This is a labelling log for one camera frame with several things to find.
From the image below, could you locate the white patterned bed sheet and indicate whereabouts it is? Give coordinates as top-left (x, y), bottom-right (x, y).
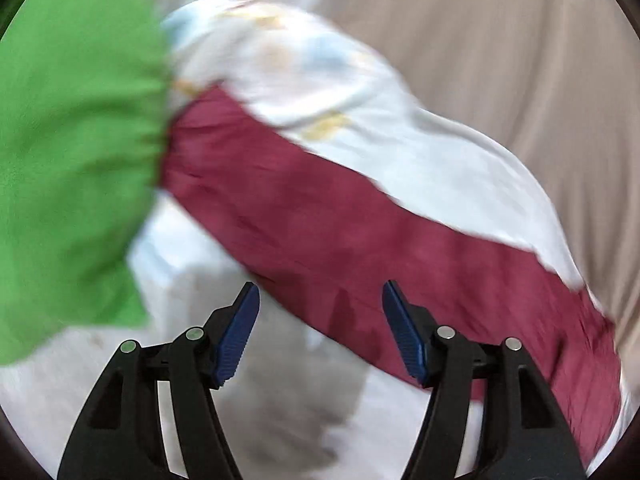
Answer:
top-left (1, 0), bottom-right (638, 479)

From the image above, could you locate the bright green cloth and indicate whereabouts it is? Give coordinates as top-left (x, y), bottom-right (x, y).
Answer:
top-left (1, 0), bottom-right (169, 364)

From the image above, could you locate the beige fabric curtain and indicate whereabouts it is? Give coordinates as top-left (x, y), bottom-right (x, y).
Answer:
top-left (157, 0), bottom-right (639, 347)

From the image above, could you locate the maroon quilted jacket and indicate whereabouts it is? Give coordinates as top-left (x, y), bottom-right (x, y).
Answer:
top-left (163, 88), bottom-right (620, 460)

